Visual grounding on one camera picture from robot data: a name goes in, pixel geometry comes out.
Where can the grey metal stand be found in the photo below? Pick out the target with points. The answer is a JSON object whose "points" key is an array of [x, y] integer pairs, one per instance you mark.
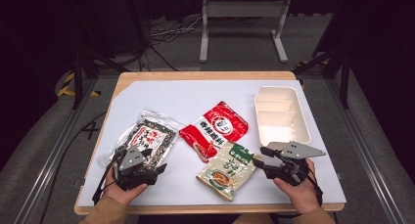
{"points": [[243, 8]]}

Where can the wooden table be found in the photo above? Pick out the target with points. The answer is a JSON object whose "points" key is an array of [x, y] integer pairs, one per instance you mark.
{"points": [[195, 75]]}

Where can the aluminium frame rail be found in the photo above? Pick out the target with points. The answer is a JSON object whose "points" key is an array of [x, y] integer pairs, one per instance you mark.
{"points": [[107, 76], [49, 165], [368, 152]]}

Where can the person's right hand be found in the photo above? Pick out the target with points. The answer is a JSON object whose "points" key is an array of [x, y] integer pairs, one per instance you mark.
{"points": [[303, 198]]}

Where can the red and white snack packet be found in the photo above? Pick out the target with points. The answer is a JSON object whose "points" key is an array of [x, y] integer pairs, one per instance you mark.
{"points": [[218, 126]]}

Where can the black metal stand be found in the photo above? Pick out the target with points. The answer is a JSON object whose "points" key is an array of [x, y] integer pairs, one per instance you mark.
{"points": [[77, 74], [344, 80]]}

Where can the clear packet of dark grains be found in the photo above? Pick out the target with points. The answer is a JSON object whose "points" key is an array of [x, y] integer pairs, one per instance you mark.
{"points": [[153, 132]]}

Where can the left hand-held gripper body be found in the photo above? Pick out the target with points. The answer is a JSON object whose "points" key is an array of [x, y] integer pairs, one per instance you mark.
{"points": [[131, 158]]}

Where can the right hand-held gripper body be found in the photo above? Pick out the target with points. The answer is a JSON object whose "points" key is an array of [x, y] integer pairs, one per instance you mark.
{"points": [[298, 150]]}

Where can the cream divided plastic container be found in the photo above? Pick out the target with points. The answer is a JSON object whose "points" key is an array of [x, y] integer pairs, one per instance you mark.
{"points": [[280, 119]]}

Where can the beige and green snack packet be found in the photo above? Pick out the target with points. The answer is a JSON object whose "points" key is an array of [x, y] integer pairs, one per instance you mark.
{"points": [[228, 175]]}

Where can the person's left hand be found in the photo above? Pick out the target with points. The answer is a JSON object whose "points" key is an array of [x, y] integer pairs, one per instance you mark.
{"points": [[120, 194]]}

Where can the yellow and black floor tape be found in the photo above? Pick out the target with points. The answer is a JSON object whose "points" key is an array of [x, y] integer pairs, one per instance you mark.
{"points": [[67, 83]]}

